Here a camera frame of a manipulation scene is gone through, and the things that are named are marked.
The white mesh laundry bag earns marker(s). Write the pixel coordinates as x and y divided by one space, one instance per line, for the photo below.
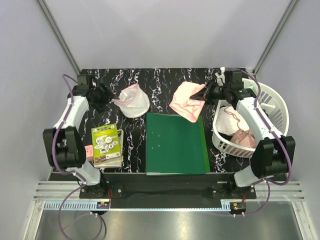
133 101

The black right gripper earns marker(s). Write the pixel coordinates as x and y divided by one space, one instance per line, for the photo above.
205 93

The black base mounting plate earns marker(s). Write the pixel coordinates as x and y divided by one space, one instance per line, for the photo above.
213 185

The lime green book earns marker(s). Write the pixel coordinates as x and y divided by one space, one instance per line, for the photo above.
101 131

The white bra in basket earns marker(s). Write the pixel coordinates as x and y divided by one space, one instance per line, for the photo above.
229 121

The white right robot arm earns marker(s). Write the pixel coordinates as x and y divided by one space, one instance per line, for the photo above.
273 156

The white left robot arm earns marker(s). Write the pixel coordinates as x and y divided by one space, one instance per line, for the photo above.
64 147

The pink small box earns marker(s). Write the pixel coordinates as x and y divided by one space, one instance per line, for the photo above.
89 153

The green ring binder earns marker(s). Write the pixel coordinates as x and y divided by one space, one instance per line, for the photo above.
175 146

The black marble pattern mat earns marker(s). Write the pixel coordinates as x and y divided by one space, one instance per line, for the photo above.
159 84

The dusty pink bra in basket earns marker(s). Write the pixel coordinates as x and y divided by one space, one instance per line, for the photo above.
244 138

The white laundry basket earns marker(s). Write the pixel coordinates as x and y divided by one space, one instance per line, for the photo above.
274 107

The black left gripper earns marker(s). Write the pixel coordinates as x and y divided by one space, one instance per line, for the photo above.
108 96

